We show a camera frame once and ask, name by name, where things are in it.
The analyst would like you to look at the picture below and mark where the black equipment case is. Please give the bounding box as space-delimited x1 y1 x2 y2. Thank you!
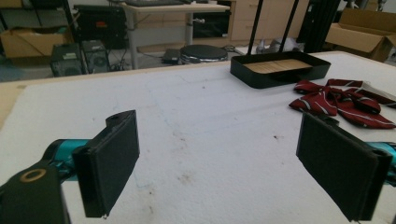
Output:
73 4 128 50

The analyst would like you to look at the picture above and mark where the dark red striped bow tie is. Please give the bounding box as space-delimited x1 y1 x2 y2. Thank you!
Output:
288 78 396 130

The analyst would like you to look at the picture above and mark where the light wooden cabinet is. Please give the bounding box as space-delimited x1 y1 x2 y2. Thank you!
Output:
229 0 312 42

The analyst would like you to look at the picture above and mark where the white height-adjustable desk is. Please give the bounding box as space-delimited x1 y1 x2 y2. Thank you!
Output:
120 1 231 70

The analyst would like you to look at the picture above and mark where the open brown cardboard box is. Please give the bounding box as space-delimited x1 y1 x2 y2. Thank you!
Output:
324 7 396 63

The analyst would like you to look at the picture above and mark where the black metal stand pole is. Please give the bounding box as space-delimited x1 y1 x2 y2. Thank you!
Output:
247 0 264 56
278 0 300 53

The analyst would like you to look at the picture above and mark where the black tray with wooden bottom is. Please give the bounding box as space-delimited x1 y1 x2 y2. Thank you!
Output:
230 50 332 90

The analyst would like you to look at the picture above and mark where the black computer tower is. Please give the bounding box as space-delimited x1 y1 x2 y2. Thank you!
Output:
81 39 110 75
49 43 84 77

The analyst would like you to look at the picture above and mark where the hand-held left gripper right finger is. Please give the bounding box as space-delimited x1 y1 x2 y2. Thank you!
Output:
295 112 393 222

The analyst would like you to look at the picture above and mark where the round black stool seat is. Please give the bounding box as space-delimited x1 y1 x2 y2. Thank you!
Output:
179 44 229 64

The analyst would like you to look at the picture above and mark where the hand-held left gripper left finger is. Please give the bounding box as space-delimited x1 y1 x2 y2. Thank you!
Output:
72 109 141 218

